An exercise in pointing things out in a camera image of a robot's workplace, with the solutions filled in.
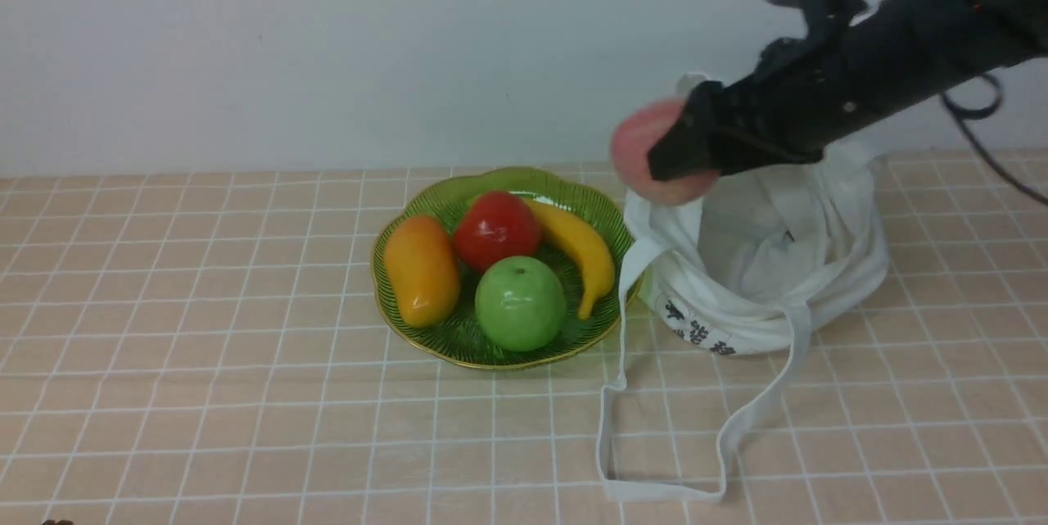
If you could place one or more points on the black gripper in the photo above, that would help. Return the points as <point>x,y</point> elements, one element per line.
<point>783,113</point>

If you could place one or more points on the pink peach with leaf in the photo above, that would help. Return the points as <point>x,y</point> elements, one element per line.
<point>629,147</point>

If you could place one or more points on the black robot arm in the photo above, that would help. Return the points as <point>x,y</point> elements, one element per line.
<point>860,62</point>

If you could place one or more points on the white cloth tote bag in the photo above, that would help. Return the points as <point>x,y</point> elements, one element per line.
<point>758,265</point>

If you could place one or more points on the green glass fruit plate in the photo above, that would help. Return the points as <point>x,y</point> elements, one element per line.
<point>459,338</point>

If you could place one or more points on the yellow banana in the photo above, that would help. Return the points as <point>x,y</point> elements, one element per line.
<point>583,245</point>

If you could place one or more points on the red apple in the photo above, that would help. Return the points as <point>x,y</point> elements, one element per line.
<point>498,225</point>

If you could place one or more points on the green apple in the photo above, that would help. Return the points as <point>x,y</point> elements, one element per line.
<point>520,304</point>

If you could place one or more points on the orange yellow mango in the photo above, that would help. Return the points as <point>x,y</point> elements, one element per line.
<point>423,271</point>

